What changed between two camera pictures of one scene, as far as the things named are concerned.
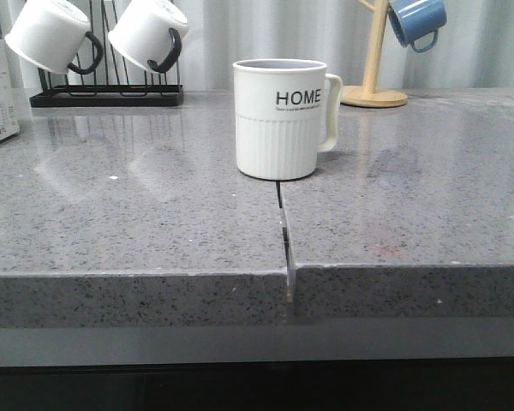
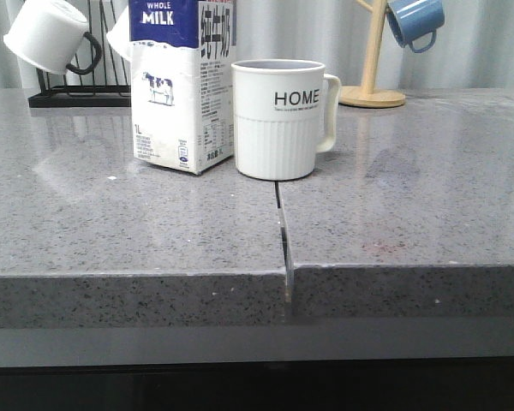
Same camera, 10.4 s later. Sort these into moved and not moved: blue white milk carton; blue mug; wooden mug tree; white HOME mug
Moved: blue white milk carton
Not moved: wooden mug tree; white HOME mug; blue mug
